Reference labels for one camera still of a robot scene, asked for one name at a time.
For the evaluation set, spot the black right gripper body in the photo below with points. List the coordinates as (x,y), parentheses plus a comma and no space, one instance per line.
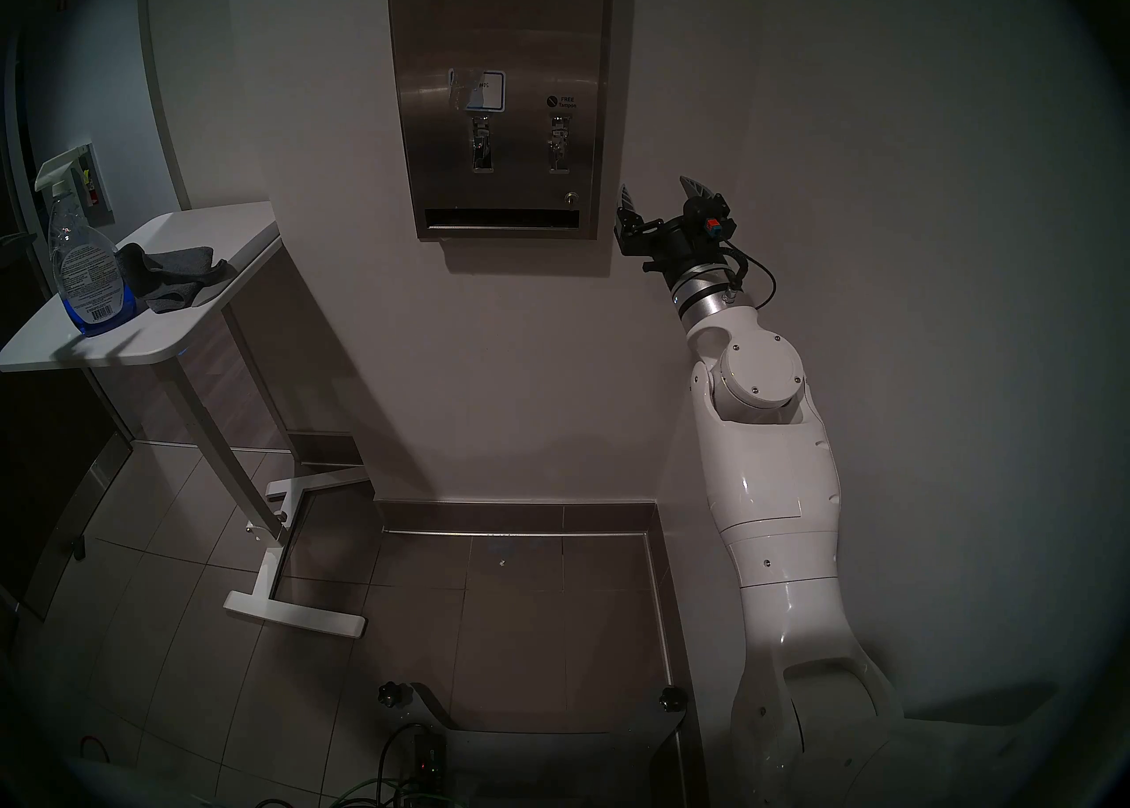
(666,245)

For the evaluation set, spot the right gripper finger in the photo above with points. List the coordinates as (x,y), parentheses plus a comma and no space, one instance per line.
(630,207)
(697,190)

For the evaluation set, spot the clear spray cleaner bottle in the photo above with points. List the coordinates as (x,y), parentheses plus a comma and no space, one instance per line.
(84,272)

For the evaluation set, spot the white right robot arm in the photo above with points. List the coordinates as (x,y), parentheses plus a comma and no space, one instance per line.
(777,479)

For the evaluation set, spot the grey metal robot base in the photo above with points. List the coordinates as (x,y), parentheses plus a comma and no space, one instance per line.
(547,762)

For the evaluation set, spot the chrome dispenser lever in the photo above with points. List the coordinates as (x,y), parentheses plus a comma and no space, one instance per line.
(481,148)
(558,148)

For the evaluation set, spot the blue bordered white sticker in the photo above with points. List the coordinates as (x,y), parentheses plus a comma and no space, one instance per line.
(481,91)

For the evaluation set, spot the white side table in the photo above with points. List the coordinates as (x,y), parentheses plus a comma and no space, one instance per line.
(203,232)

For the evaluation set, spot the black star knob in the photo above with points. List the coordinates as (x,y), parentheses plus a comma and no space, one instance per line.
(395,693)
(673,698)

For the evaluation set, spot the dark grey cloth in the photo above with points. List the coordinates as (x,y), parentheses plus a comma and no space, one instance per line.
(172,276)

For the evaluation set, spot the black power box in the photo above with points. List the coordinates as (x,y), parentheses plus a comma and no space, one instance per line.
(429,755)

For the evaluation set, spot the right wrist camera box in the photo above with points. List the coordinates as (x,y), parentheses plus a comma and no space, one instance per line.
(715,219)

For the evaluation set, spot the stainless steel wall dispenser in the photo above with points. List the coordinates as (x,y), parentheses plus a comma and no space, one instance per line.
(503,20)

